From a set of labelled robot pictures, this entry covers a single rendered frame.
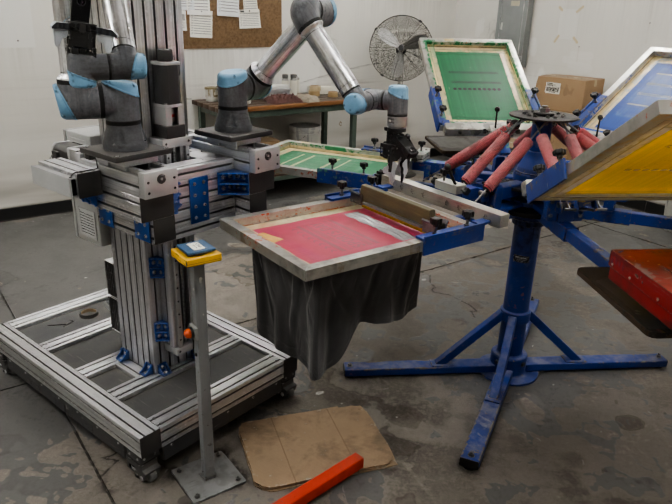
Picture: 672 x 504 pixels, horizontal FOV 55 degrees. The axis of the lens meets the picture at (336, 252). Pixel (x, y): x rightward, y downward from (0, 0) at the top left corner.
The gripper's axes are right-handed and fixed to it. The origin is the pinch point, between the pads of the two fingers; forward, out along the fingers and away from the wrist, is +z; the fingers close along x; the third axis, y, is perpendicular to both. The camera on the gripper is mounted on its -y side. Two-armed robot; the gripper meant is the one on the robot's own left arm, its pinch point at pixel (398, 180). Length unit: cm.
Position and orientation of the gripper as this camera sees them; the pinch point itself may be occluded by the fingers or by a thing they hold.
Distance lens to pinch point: 249.0
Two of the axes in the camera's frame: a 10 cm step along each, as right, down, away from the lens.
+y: -5.9, -2.9, 7.5
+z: -0.1, 9.3, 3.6
